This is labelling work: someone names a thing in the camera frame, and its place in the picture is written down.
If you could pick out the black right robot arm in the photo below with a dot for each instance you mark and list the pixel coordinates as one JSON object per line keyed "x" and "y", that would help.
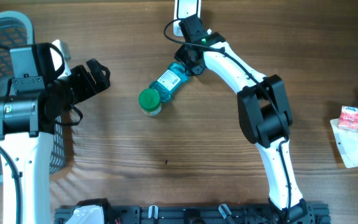
{"x": 264, "y": 112}

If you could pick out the green lid jar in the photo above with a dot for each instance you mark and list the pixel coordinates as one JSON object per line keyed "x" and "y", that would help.
{"x": 150, "y": 102}

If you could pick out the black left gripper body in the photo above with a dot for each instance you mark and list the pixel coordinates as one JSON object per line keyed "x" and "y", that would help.
{"x": 74, "y": 88}

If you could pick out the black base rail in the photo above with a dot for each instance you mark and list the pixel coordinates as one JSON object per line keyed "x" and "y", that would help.
{"x": 101, "y": 211}

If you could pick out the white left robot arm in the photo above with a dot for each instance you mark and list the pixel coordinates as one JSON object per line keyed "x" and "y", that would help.
{"x": 37, "y": 95}

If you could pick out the blue mouthwash bottle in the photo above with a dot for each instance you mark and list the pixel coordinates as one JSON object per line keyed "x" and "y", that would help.
{"x": 170, "y": 81}

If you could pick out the white barcode scanner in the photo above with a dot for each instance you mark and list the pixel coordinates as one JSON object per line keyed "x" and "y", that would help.
{"x": 184, "y": 9}

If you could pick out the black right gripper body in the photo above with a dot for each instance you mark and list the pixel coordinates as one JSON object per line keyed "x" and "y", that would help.
{"x": 183, "y": 55}

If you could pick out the red tissue packet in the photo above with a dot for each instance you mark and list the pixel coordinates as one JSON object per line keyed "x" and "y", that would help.
{"x": 348, "y": 118}

